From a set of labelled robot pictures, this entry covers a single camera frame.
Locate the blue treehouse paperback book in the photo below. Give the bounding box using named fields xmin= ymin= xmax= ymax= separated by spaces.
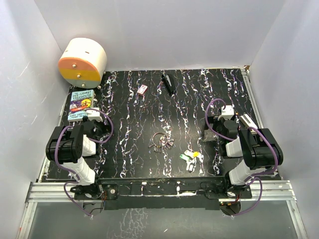
xmin=68 ymin=90 xmax=95 ymax=122

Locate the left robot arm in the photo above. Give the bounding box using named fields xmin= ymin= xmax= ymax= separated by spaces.
xmin=45 ymin=119 xmax=110 ymax=199

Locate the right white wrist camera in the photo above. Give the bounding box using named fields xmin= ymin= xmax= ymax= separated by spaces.
xmin=219 ymin=105 xmax=235 ymax=120

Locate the white key tag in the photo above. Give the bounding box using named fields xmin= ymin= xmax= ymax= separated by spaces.
xmin=186 ymin=160 xmax=195 ymax=173

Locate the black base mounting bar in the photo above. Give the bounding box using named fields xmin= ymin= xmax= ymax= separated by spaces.
xmin=70 ymin=176 xmax=252 ymax=210

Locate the metal keyring with keys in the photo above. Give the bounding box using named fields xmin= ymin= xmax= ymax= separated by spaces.
xmin=149 ymin=132 xmax=174 ymax=153

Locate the white grey eraser block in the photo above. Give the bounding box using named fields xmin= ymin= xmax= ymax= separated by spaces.
xmin=240 ymin=114 xmax=258 ymax=128

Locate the green key tag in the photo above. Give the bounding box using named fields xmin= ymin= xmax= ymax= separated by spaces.
xmin=179 ymin=154 xmax=189 ymax=161

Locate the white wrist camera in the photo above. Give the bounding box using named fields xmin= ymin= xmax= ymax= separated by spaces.
xmin=85 ymin=108 xmax=103 ymax=122
xmin=219 ymin=105 xmax=235 ymax=120

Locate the aluminium frame rail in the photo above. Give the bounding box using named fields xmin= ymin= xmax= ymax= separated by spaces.
xmin=17 ymin=181 xmax=308 ymax=239

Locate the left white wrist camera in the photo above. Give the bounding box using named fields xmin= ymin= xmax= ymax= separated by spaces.
xmin=85 ymin=108 xmax=103 ymax=122

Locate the round pastel drawer box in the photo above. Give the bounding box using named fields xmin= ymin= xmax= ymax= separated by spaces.
xmin=58 ymin=37 xmax=107 ymax=89

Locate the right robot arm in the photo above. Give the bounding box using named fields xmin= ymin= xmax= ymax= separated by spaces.
xmin=205 ymin=114 xmax=283 ymax=198

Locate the black stapler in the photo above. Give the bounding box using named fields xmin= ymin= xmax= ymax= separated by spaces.
xmin=161 ymin=74 xmax=176 ymax=96

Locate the small red white box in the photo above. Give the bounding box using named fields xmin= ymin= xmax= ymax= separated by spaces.
xmin=137 ymin=85 xmax=148 ymax=96

